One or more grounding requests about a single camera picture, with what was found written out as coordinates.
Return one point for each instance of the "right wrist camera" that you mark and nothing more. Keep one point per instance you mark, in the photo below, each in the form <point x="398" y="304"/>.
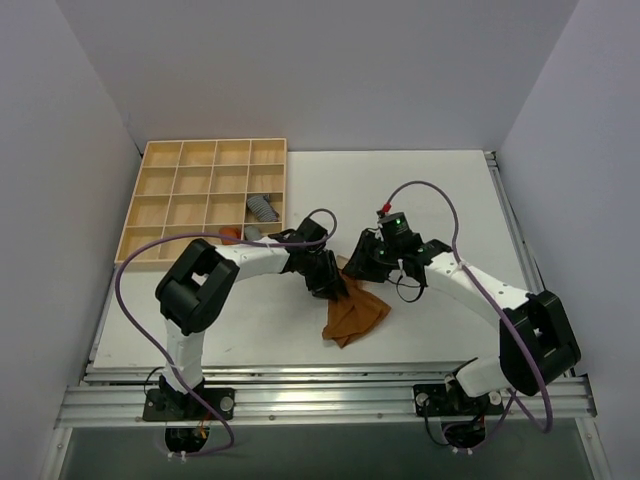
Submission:
<point x="394" y="228"/>

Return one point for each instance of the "aluminium rail frame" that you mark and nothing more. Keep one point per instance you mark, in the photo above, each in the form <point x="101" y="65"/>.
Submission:
<point x="309" y="410"/>

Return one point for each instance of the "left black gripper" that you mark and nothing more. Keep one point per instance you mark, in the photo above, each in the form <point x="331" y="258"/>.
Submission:
<point x="326" y="279"/>

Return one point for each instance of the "brown underwear cream waistband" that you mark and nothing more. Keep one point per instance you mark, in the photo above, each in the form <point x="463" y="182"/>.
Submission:
<point x="353" y="317"/>

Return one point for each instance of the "grey rolled sock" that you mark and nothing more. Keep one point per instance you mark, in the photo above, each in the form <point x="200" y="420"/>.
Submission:
<point x="260" y="206"/>

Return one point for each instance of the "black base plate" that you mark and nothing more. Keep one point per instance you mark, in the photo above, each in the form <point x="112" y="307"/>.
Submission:
<point x="438" y="400"/>
<point x="165" y="405"/>

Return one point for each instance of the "orange rolled item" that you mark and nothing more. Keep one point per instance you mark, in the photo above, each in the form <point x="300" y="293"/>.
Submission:
<point x="230" y="235"/>

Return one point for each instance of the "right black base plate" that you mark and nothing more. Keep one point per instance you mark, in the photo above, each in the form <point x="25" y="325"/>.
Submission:
<point x="438" y="400"/>

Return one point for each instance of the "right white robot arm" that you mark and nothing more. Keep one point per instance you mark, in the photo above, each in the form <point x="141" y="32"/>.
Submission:
<point x="536" y="341"/>

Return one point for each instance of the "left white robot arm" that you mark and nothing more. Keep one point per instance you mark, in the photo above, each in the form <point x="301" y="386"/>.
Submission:
<point x="193" y="292"/>

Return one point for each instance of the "wooden compartment tray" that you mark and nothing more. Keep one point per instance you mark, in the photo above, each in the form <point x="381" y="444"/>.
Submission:
<point x="186" y="187"/>

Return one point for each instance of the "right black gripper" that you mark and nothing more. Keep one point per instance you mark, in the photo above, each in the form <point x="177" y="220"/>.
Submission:
<point x="363" y="260"/>

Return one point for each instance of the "grey folded cloth roll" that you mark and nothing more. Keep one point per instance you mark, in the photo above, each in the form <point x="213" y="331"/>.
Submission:
<point x="252" y="233"/>

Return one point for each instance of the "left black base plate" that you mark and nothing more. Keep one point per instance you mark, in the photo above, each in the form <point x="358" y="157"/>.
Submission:
<point x="165" y="405"/>

